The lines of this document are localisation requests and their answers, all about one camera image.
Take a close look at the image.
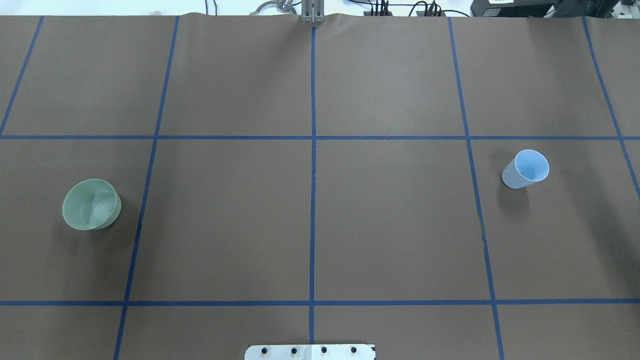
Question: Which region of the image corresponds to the light blue plastic cup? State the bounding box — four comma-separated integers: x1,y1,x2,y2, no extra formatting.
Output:
501,149,550,190

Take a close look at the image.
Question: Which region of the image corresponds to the green bowl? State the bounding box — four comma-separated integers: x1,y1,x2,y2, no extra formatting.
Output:
61,178,122,231

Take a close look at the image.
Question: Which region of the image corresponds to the brown paper table mat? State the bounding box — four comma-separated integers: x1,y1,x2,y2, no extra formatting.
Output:
1,13,639,360

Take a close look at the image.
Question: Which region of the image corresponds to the black box on bench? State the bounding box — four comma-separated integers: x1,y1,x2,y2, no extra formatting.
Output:
470,0,557,18

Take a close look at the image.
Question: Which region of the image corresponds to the aluminium frame post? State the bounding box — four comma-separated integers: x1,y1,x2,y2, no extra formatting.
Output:
300,0,325,25

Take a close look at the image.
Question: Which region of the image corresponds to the white camera stand base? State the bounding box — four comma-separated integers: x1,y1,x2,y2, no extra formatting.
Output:
244,343,377,360

